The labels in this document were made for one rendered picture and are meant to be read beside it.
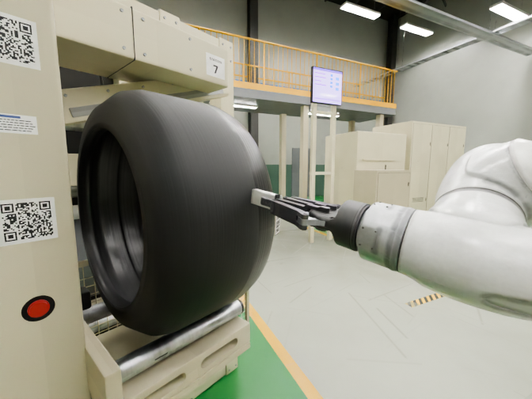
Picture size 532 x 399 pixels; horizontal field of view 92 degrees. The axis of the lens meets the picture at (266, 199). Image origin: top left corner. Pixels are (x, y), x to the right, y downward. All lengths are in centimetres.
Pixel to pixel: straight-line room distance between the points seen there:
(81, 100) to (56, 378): 74
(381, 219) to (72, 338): 61
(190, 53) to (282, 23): 1116
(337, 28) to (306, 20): 159
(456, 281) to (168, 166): 44
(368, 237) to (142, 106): 47
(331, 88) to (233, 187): 426
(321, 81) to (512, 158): 425
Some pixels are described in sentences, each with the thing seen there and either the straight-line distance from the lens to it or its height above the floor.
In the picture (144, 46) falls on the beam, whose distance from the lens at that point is 101.
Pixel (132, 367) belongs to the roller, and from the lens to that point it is 68.
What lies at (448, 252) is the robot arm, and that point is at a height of 122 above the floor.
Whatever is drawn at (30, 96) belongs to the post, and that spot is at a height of 143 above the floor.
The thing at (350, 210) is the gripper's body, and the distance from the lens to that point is 39.
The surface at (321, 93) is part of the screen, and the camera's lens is 457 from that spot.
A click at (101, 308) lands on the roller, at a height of 91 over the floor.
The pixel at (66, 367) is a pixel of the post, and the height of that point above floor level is 93.
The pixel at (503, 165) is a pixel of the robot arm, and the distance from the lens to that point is 45.
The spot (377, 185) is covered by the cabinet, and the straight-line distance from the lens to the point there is 493.
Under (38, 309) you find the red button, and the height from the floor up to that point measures 106.
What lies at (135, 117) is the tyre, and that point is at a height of 140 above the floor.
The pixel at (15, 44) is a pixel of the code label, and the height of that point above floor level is 150.
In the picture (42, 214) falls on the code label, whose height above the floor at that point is 123.
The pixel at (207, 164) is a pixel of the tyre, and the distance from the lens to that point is 50.
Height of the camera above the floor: 131
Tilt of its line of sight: 7 degrees down
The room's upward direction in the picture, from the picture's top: straight up
